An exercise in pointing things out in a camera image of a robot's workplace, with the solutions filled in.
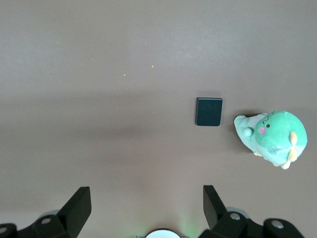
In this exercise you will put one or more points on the green plush dinosaur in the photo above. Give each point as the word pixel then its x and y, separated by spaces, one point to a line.
pixel 277 136

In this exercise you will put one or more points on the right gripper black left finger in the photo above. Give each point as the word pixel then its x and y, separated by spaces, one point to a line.
pixel 71 213

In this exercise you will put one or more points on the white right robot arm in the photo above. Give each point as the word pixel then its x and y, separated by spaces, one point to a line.
pixel 161 234

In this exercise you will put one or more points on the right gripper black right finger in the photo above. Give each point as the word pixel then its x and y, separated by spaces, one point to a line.
pixel 218 215

